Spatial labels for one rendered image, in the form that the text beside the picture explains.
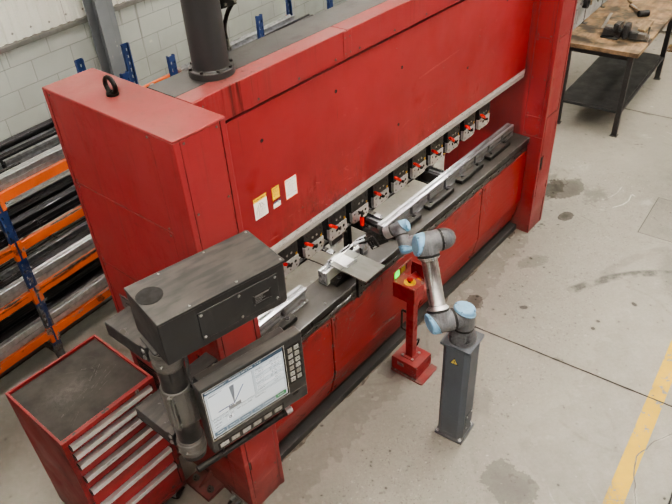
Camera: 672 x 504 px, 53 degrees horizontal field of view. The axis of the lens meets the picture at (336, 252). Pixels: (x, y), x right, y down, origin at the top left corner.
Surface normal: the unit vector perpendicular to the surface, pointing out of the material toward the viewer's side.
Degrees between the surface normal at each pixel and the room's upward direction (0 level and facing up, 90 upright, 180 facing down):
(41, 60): 90
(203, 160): 90
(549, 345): 0
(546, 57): 90
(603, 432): 0
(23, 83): 90
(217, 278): 0
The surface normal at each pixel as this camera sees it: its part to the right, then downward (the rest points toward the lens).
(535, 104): -0.64, 0.49
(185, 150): 0.77, 0.36
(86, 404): -0.05, -0.79
